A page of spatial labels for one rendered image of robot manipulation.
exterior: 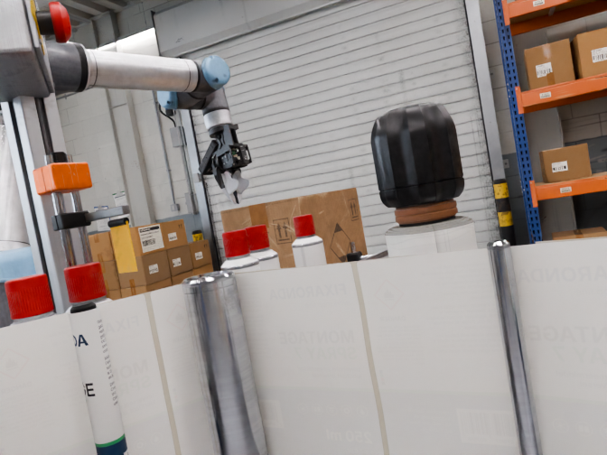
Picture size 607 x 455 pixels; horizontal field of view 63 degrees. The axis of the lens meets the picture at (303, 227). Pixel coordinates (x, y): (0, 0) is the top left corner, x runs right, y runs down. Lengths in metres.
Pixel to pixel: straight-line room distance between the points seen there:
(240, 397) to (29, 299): 0.21
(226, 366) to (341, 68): 4.80
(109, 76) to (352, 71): 4.06
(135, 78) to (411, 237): 0.83
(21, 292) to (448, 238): 0.37
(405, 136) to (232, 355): 0.24
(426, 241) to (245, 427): 0.22
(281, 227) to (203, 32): 4.62
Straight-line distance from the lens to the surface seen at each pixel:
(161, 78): 1.19
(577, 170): 4.18
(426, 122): 0.46
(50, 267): 0.66
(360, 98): 4.98
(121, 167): 6.46
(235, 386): 0.36
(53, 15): 0.57
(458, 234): 0.47
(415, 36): 4.97
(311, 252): 0.79
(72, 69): 1.10
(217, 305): 0.34
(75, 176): 0.61
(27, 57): 0.55
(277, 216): 1.15
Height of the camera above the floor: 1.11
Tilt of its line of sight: 3 degrees down
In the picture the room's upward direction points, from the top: 10 degrees counter-clockwise
